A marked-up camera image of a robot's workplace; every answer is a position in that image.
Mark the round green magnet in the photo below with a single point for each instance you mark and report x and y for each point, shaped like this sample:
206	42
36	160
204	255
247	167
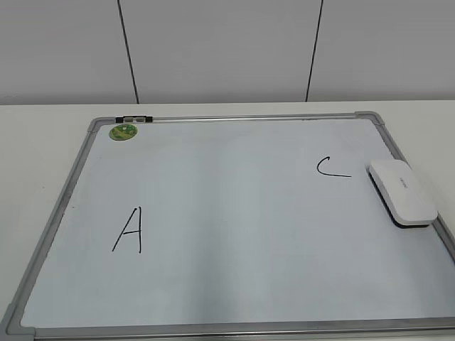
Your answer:
123	132

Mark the white board with grey frame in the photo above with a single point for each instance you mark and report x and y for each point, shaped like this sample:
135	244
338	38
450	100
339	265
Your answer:
229	228

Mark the white whiteboard eraser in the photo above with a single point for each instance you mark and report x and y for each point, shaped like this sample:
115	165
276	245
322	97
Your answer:
404	196

